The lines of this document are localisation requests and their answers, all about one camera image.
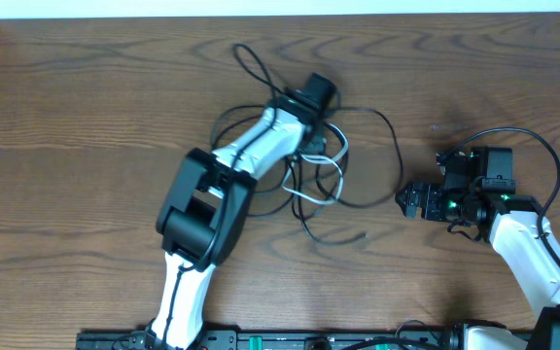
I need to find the white usb cable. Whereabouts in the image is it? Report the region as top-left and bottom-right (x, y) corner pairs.
(279, 121), (350, 206)

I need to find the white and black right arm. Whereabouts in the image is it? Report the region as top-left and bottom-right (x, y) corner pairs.
(395, 147), (560, 349)

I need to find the black usb cable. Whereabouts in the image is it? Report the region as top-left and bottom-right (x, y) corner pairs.
(209, 104), (405, 247)

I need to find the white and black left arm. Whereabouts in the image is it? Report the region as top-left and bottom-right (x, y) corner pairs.
(148, 74), (337, 349)

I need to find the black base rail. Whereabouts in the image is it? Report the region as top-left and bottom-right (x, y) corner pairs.
(75, 318), (543, 350)

